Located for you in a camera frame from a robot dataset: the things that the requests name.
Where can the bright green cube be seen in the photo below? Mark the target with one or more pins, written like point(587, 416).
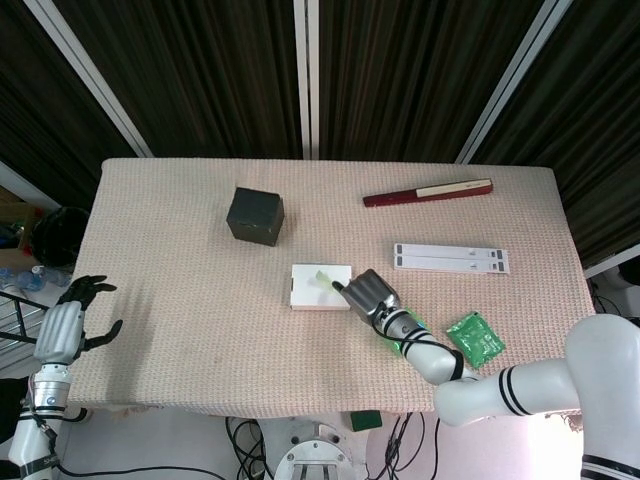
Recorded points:
point(417, 318)

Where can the dark pleated curtain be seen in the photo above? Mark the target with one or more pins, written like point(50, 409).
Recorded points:
point(40, 115)
point(410, 75)
point(590, 125)
point(200, 75)

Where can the black metal rack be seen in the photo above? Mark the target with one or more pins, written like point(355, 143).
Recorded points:
point(17, 320)

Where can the green foil packet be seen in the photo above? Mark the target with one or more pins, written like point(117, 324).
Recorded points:
point(475, 340)

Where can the dark green sponge block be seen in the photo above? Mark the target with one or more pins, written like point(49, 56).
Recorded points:
point(366, 421)

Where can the flat white cardboard box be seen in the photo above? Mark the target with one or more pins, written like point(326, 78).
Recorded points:
point(307, 295)

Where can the brown cardboard box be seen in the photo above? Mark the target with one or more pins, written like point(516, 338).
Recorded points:
point(12, 235)

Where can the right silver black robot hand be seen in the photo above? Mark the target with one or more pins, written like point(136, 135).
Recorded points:
point(370, 295)

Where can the beige woven tablecloth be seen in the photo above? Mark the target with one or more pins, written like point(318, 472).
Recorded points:
point(200, 300)

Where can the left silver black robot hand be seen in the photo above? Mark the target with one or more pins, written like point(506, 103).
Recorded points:
point(57, 332)

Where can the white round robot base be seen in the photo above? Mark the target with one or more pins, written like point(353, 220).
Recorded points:
point(315, 455)

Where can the black cube box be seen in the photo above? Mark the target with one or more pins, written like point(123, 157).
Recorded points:
point(255, 210)

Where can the small pale green piece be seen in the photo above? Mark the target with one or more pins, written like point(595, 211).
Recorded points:
point(324, 279)

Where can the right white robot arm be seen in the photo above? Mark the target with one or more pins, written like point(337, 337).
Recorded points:
point(600, 350)

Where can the clear plastic water bottle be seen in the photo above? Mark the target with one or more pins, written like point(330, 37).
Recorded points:
point(50, 277)
point(12, 281)

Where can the black bag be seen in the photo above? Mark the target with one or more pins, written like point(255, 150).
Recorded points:
point(60, 237)

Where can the white frame post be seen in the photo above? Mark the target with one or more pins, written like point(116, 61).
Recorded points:
point(306, 75)
point(510, 85)
point(95, 85)

